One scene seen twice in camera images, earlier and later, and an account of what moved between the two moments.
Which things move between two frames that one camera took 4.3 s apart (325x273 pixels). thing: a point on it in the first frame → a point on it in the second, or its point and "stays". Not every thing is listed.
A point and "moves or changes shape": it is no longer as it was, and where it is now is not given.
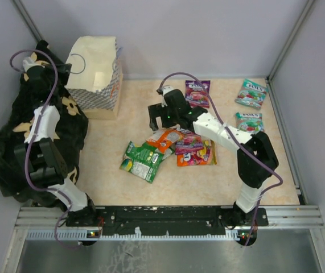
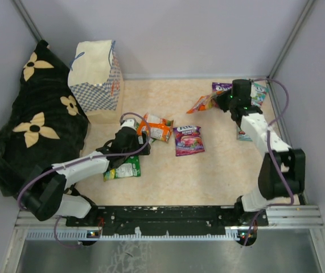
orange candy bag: [164, 139] moves or changes shape
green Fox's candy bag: [143, 160] → [131, 168]
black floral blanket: [40, 130] stays
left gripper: [63, 71] → [139, 146]
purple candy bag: [196, 94] → [221, 86]
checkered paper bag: [95, 78] moves or changes shape
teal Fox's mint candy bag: [251, 94] stays
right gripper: [157, 110] → [220, 102]
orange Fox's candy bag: [207, 156] → [205, 102]
